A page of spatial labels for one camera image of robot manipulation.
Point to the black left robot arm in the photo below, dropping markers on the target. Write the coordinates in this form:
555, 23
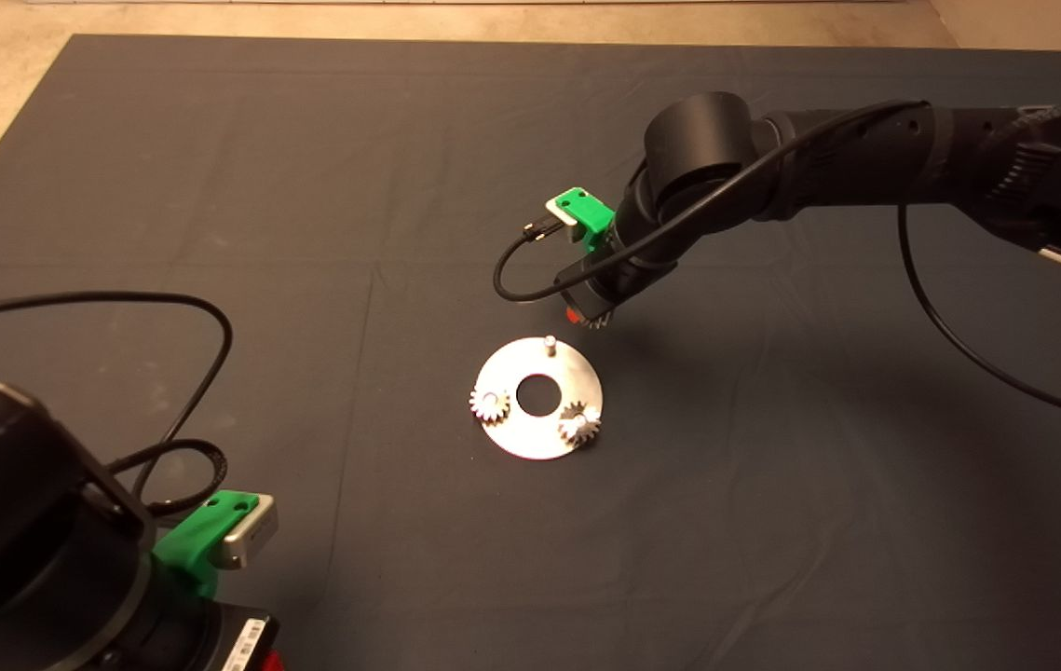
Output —
18, 522

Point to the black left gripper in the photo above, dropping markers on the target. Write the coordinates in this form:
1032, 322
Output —
239, 645

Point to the green left camera mount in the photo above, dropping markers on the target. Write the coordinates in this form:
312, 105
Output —
190, 540

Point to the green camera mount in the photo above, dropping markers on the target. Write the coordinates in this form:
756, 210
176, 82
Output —
190, 540
591, 212

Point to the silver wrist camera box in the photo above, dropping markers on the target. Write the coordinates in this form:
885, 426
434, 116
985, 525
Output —
552, 207
249, 536

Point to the green right camera mount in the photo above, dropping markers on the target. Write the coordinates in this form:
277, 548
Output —
591, 212

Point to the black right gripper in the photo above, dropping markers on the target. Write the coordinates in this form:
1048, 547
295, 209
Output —
591, 289

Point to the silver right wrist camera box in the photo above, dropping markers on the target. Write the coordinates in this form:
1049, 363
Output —
552, 207

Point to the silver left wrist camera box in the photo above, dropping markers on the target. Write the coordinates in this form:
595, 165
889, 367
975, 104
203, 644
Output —
249, 536

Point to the round metal carrier plate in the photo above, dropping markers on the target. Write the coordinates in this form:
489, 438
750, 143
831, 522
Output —
530, 438

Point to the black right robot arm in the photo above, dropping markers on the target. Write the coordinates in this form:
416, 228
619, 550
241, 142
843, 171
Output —
707, 149

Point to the dark grey table cloth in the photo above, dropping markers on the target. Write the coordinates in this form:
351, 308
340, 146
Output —
530, 559

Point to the small steel planetary gear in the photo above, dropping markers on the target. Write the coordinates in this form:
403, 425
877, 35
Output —
489, 405
578, 425
598, 322

